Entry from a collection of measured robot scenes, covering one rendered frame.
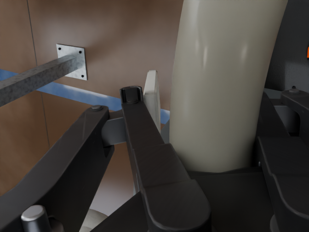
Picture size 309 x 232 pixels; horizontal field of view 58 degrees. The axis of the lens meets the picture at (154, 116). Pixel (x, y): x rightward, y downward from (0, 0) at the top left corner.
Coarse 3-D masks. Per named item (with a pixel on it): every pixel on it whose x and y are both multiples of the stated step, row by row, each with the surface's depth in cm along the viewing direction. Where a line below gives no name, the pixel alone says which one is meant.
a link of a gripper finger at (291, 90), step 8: (280, 96) 14; (288, 96) 13; (296, 96) 13; (304, 96) 13; (288, 104) 13; (296, 104) 13; (304, 104) 12; (304, 112) 12; (304, 120) 12; (304, 128) 12; (296, 136) 14; (304, 136) 12
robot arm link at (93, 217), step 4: (88, 212) 68; (92, 212) 68; (96, 212) 69; (100, 212) 71; (88, 216) 66; (92, 216) 67; (96, 216) 67; (100, 216) 68; (104, 216) 69; (84, 220) 65; (88, 220) 65; (92, 220) 66; (96, 220) 66; (100, 220) 67; (84, 224) 64; (88, 224) 65; (92, 224) 65; (96, 224) 65; (80, 228) 63; (84, 228) 63; (88, 228) 64; (92, 228) 64
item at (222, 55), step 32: (192, 0) 8; (224, 0) 7; (256, 0) 7; (192, 32) 8; (224, 32) 7; (256, 32) 7; (192, 64) 8; (224, 64) 8; (256, 64) 8; (192, 96) 8; (224, 96) 8; (256, 96) 8; (192, 128) 9; (224, 128) 8; (256, 128) 9; (192, 160) 9; (224, 160) 9
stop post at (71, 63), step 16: (64, 48) 168; (80, 48) 164; (48, 64) 154; (64, 64) 159; (80, 64) 169; (16, 80) 133; (32, 80) 139; (48, 80) 150; (0, 96) 124; (16, 96) 132
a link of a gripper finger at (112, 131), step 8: (112, 112) 15; (120, 112) 15; (112, 120) 14; (120, 120) 14; (104, 128) 14; (112, 128) 14; (120, 128) 14; (104, 136) 14; (112, 136) 14; (120, 136) 15; (104, 144) 14; (112, 144) 15
